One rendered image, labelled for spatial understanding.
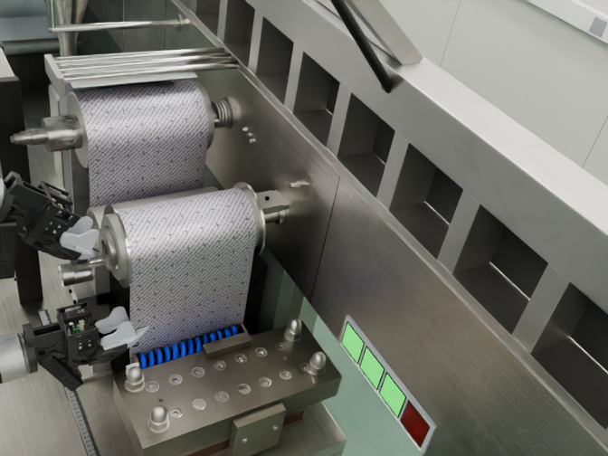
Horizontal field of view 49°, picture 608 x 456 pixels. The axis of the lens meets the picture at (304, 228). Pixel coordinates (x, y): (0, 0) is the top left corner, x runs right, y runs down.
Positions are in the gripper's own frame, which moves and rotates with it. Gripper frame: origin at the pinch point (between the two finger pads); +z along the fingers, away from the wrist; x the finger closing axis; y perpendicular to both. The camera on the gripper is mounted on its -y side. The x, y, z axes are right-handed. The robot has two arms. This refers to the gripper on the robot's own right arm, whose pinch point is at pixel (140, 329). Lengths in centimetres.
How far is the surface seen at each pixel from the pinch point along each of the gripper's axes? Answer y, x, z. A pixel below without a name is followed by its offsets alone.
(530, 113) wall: -57, 126, 263
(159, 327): -0.3, -0.2, 3.5
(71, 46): 21, 76, 9
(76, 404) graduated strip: -19.0, 2.3, -11.9
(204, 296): 4.7, -0.2, 12.2
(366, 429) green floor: -109, 19, 94
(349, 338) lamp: 9.6, -23.0, 29.4
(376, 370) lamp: 10.3, -31.2, 29.4
